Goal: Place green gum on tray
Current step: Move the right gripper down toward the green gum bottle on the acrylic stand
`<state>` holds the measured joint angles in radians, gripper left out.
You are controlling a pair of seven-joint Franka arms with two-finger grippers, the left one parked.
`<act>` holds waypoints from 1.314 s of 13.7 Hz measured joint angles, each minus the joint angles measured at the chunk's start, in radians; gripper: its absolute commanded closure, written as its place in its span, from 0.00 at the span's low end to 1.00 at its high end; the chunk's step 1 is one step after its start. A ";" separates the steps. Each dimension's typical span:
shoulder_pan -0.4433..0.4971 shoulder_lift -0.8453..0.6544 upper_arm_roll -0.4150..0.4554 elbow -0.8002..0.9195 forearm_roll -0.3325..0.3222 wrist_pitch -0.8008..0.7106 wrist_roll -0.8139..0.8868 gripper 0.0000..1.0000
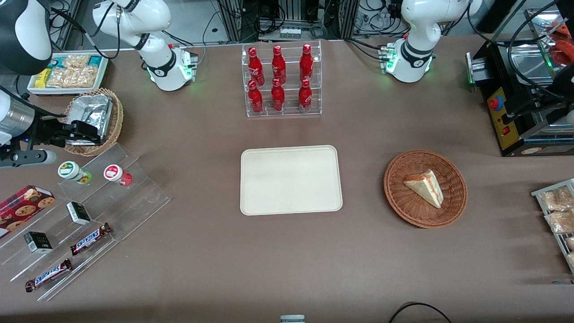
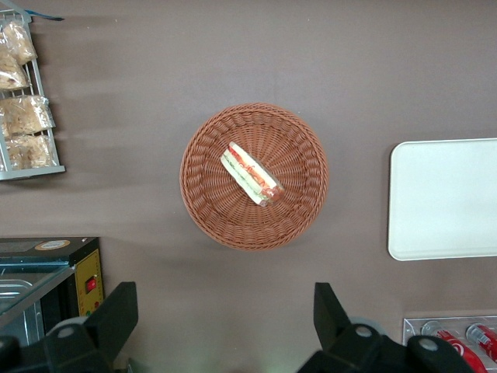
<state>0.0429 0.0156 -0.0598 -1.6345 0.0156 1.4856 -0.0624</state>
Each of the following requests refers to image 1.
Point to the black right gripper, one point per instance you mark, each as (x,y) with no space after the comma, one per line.
(44,129)

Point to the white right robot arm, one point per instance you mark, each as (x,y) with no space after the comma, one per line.
(157,18)

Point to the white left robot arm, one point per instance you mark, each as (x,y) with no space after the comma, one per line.
(417,18)

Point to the cream plastic tray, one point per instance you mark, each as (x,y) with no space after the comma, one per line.
(290,180)

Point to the metal snack tray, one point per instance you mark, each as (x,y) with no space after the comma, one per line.
(556,242)

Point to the silver foil packet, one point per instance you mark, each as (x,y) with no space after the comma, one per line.
(92,107)

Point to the tan wicker basket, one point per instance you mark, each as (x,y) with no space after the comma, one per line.
(117,116)

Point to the white snack bin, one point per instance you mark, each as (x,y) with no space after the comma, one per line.
(67,90)

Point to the large clear cracker pack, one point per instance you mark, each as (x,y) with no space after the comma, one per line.
(71,77)

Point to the yellow snack pack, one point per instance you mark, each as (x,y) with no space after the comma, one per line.
(42,78)

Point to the small clear cracker pack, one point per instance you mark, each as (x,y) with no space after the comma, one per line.
(76,61)

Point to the teal snack pack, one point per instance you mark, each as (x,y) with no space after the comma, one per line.
(95,61)

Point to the small black box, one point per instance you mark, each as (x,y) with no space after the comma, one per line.
(38,242)
(79,213)

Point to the clear acrylic stepped stand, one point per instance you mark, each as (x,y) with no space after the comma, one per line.
(134,197)

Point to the red cookie box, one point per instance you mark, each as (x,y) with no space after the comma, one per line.
(22,206)

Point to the brown snickers bar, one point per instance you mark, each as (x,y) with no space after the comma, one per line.
(89,239)
(48,275)

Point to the red cola bottle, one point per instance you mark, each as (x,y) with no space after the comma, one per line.
(255,67)
(306,65)
(305,98)
(255,99)
(278,98)
(278,67)

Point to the clear acrylic bottle rack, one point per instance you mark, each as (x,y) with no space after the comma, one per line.
(287,112)

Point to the grey power strip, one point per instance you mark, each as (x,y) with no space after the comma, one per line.
(290,32)

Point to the brown wicker sandwich basket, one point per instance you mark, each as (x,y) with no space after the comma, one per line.
(403,202)

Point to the wrapped triangle sandwich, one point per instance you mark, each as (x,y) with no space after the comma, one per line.
(426,187)

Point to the red emergency stop button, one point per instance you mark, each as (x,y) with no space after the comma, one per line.
(495,103)

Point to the black machine with yellow panel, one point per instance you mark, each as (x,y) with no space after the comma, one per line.
(506,125)

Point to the clear nut snack pack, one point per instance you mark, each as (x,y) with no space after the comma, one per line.
(560,222)
(556,199)

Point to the grey wrist camera bar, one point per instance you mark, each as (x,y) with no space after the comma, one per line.
(31,157)

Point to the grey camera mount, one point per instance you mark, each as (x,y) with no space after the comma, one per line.
(292,319)

